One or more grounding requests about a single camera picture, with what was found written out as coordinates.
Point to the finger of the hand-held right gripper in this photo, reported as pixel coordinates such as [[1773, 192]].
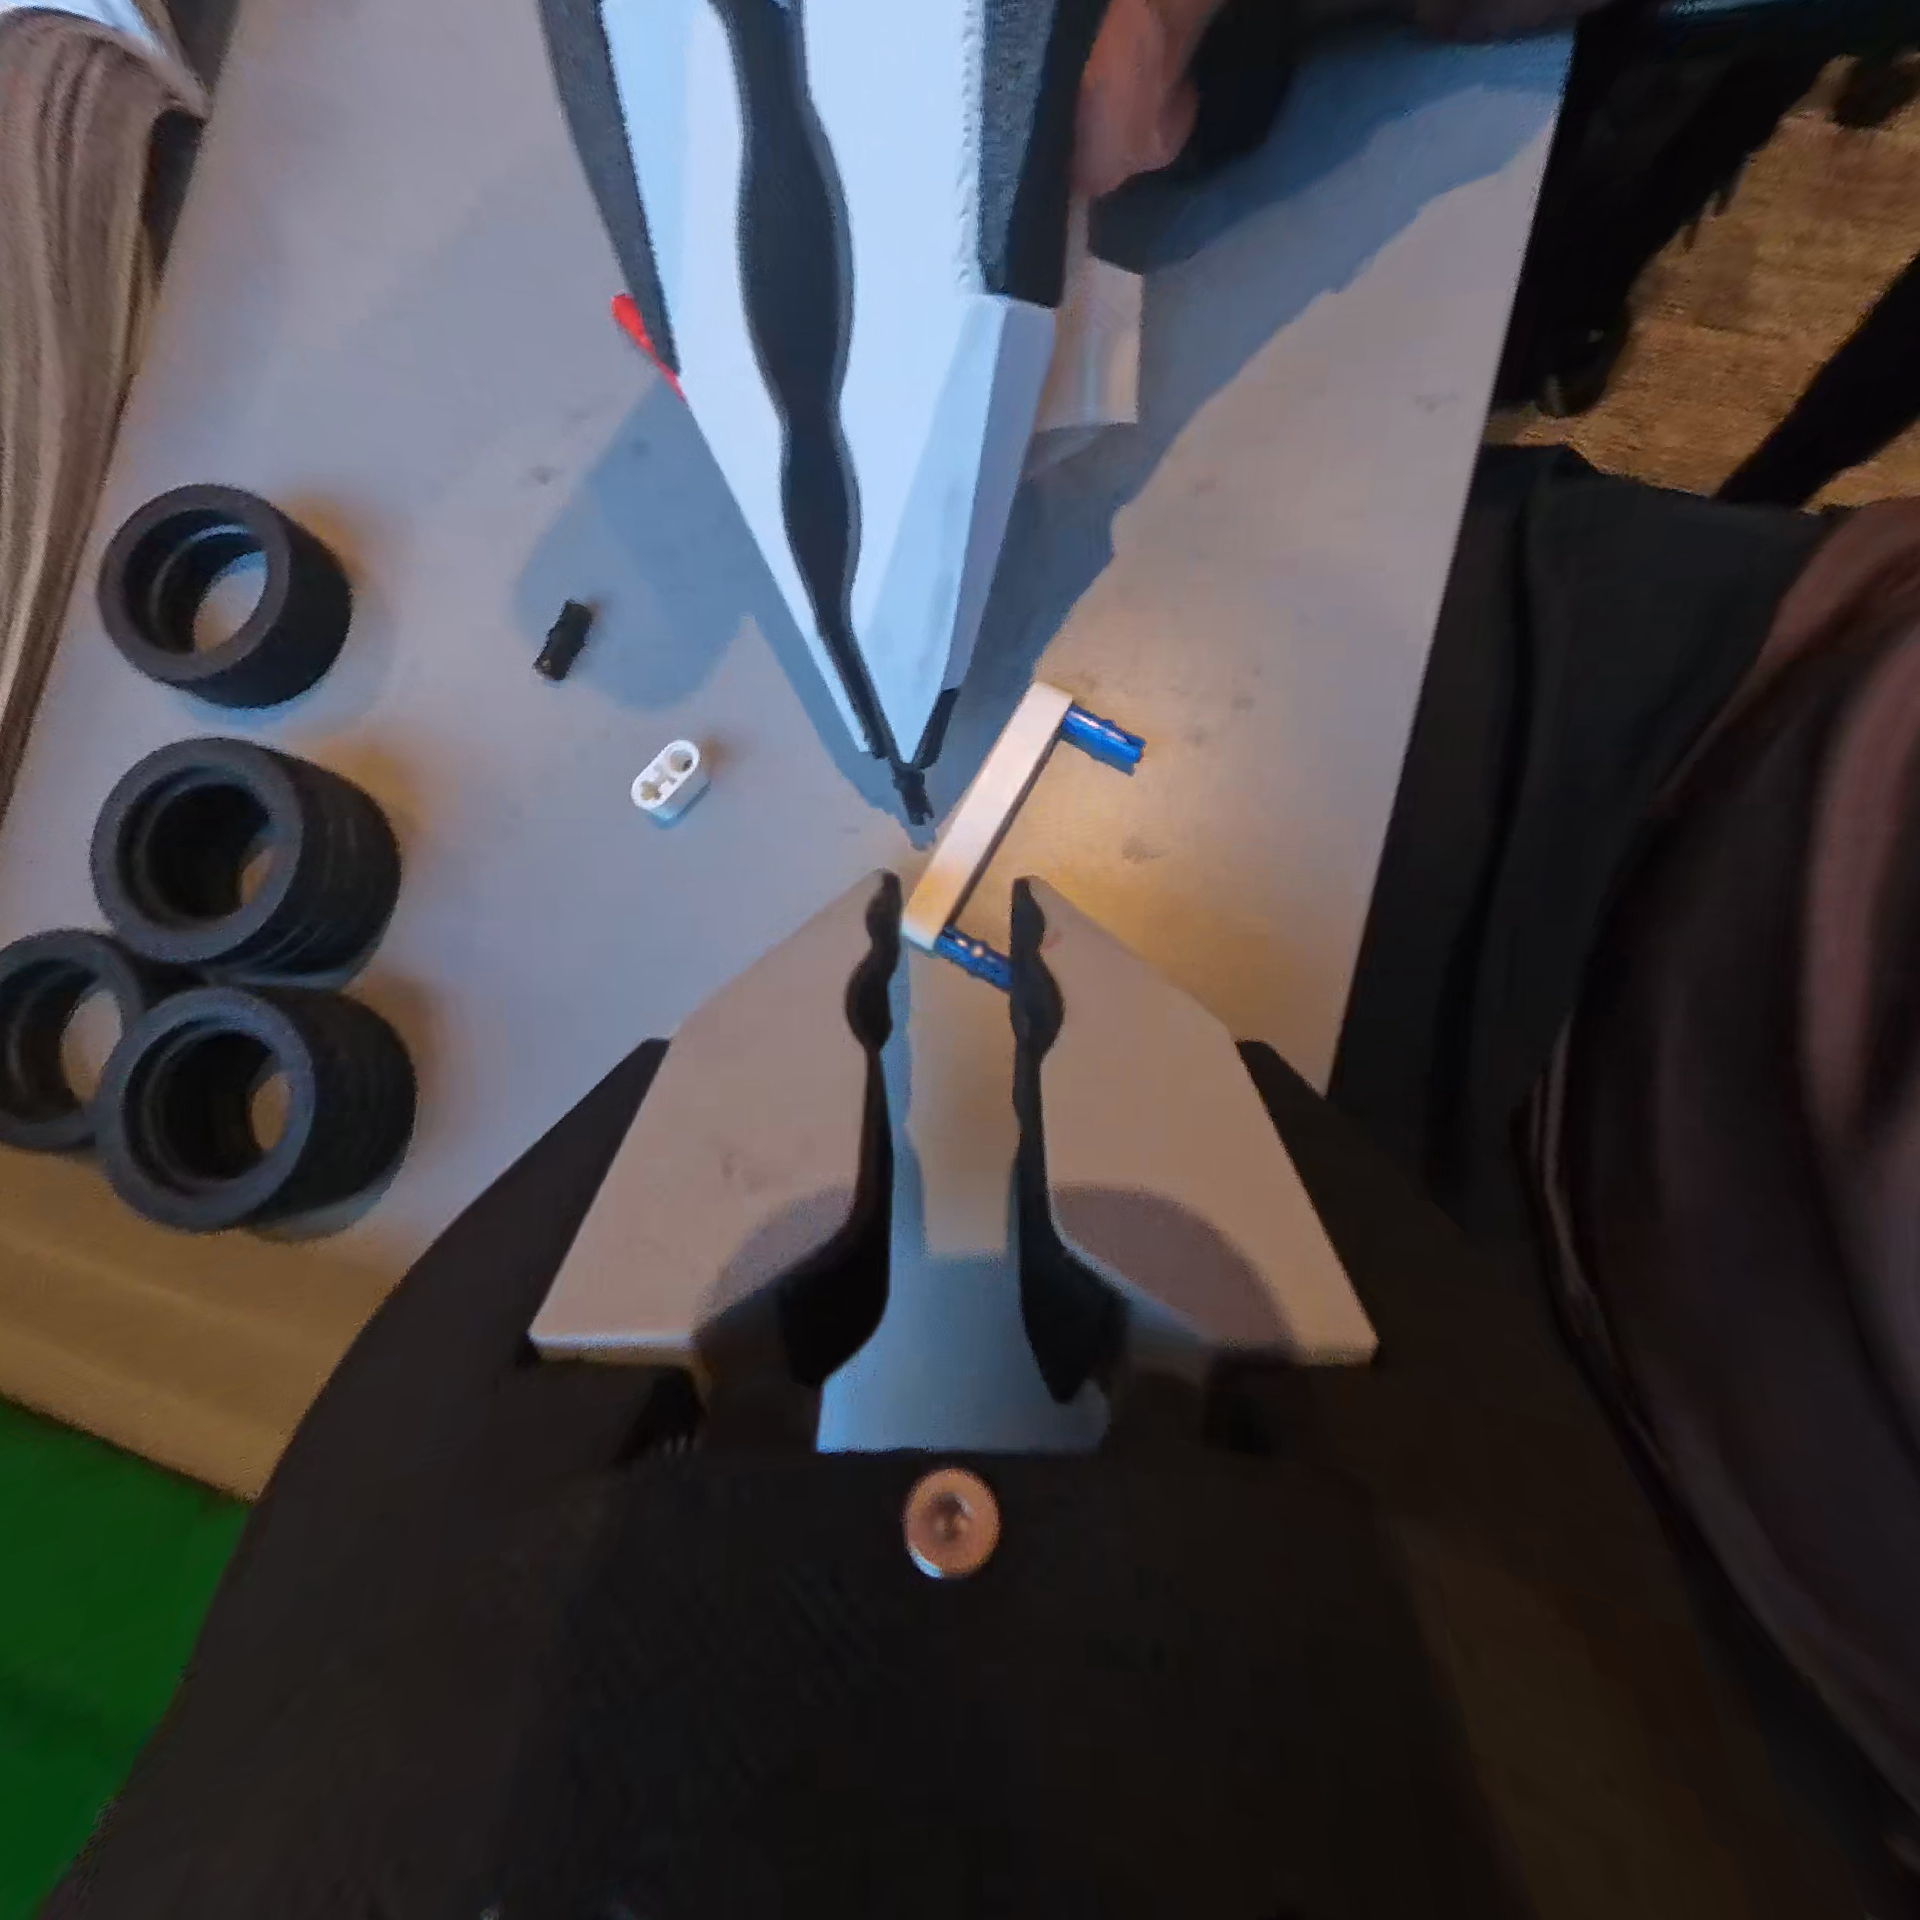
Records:
[[676, 180], [932, 451]]

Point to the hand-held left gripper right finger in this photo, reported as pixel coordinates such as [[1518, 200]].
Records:
[[1186, 1185]]

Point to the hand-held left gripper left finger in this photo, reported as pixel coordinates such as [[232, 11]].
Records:
[[720, 1171]]

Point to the blue plastic connector pin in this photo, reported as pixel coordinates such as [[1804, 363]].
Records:
[[974, 961], [1108, 739]]

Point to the black plastic connector pin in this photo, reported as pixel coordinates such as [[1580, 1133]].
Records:
[[563, 637], [911, 787]]

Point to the white holed brick beam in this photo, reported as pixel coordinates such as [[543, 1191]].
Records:
[[991, 810]]

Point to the grey desk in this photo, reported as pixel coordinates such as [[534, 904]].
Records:
[[1277, 523]]

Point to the person's right hand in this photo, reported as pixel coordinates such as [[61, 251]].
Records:
[[1141, 89]]

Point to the red plastic axle pin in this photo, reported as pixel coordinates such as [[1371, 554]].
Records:
[[630, 317]]

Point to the black rubber toy tyre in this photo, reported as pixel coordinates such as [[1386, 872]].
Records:
[[352, 885], [300, 628], [61, 953], [370, 1108]]

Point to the white small connector piece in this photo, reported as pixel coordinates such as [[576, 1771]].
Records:
[[670, 778]]

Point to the person's torso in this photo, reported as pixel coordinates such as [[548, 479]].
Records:
[[1725, 973]]

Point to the black chair base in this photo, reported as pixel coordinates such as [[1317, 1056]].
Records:
[[1635, 180]]

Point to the open instruction booklet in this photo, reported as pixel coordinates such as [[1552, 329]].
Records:
[[76, 299]]

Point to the green plastic bin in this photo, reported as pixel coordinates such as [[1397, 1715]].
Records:
[[91, 1651]]

